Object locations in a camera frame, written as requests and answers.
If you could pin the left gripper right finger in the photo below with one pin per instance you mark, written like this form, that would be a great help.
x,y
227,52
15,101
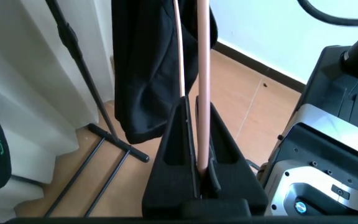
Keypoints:
x,y
238,186

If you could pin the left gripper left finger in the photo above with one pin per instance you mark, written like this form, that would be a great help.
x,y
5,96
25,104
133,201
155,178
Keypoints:
x,y
166,186

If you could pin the pink clothes hanger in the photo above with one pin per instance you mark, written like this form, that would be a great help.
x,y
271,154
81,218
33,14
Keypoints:
x,y
203,93

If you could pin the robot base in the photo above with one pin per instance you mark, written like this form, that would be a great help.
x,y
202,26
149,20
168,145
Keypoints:
x,y
322,149

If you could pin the black clothes rack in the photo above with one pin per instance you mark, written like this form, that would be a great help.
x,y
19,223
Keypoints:
x,y
73,40

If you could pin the white curtain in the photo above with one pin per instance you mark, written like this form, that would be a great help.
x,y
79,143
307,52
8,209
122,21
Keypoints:
x,y
26,93

